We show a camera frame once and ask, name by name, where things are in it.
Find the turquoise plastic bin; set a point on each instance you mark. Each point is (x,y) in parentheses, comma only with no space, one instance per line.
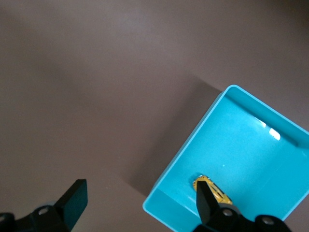
(241,145)

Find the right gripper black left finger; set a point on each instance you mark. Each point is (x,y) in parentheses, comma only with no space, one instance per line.
(67,207)

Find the yellow beetle toy car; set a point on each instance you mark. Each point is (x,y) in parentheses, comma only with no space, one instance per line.
(217,191)

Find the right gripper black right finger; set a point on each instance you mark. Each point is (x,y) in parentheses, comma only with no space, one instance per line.
(208,212)

